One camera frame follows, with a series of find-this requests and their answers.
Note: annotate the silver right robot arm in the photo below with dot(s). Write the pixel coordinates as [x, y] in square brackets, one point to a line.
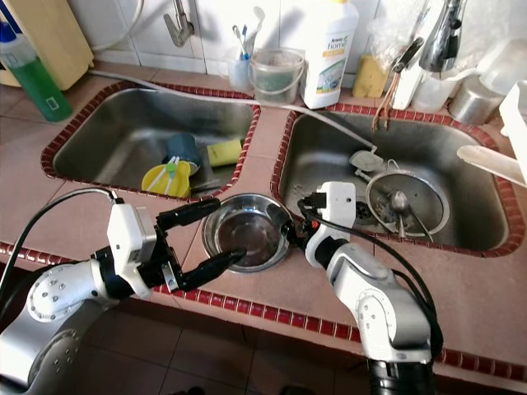
[387, 313]

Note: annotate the white detergent bottle yellow cap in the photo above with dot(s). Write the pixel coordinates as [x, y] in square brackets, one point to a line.
[329, 58]

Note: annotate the white green training chopsticks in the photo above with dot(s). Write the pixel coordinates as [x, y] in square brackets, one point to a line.
[173, 167]

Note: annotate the green dish soap bottle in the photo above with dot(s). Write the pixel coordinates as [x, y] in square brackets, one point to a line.
[41, 86]

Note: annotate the plain yellow sponge block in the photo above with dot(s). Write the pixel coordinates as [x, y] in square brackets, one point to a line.
[369, 78]

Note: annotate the clear toothbrush cup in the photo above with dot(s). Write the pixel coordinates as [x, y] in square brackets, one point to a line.
[240, 72]

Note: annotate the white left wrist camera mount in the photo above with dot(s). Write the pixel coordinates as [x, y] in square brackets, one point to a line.
[132, 239]

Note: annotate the stainless steel sink basin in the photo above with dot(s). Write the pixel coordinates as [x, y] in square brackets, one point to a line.
[115, 136]
[329, 152]

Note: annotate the clear plastic bag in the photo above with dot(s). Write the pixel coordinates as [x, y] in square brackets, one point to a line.
[383, 29]

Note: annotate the clear plastic pail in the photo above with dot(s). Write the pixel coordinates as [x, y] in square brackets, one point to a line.
[276, 82]

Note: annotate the small steel cup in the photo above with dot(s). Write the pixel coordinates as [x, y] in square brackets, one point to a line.
[473, 103]

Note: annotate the translucent plastic tub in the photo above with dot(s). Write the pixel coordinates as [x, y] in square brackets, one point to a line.
[502, 66]

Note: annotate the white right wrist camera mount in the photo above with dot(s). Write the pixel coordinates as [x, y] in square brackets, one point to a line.
[338, 202]

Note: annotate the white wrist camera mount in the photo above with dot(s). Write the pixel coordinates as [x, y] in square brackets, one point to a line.
[132, 239]
[338, 202]

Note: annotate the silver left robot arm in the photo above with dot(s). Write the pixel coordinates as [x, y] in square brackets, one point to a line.
[58, 296]

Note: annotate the blue toothbrush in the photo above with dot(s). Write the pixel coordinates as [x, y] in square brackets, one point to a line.
[244, 41]

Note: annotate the stainless steel bowl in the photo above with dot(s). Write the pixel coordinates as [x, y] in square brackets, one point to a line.
[243, 230]

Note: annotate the chrome wall tap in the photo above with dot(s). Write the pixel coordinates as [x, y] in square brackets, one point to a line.
[179, 31]

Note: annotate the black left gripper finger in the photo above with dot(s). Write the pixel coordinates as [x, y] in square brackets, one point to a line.
[214, 267]
[189, 214]

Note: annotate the white dish rack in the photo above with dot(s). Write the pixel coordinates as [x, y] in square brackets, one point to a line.
[515, 123]

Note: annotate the chrome pull-out faucet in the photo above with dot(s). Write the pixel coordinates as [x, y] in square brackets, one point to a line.
[443, 45]

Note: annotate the beige water ionizer appliance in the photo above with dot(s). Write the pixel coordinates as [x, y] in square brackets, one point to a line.
[58, 41]

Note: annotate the yellow green scouring sponge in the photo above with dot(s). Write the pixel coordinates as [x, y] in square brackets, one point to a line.
[224, 152]

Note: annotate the yellow plastic bowl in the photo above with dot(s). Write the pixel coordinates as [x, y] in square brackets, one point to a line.
[155, 181]

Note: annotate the teal mug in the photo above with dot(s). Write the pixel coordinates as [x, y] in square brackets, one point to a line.
[183, 146]

